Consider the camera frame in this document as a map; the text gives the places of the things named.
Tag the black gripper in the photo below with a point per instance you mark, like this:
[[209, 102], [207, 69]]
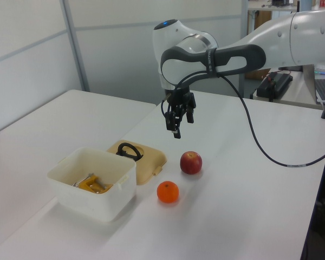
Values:
[[182, 98]]

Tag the red apple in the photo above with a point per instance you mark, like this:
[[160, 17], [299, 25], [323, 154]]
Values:
[[191, 162]]

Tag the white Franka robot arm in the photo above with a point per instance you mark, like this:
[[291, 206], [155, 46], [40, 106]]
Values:
[[173, 67]]

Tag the beige container lid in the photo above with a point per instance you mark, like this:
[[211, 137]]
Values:
[[149, 162]]

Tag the white plastic container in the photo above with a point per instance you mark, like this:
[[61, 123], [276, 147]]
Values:
[[97, 203]]

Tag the orange tangerine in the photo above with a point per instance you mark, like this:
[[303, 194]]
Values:
[[168, 192]]

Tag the black electronics box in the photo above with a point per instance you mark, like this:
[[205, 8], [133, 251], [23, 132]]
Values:
[[276, 82]]

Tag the large yellow C-clamp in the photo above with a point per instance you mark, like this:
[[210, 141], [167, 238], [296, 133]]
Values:
[[90, 185]]

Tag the grey partition post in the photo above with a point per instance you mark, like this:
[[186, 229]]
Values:
[[244, 16], [75, 46]]

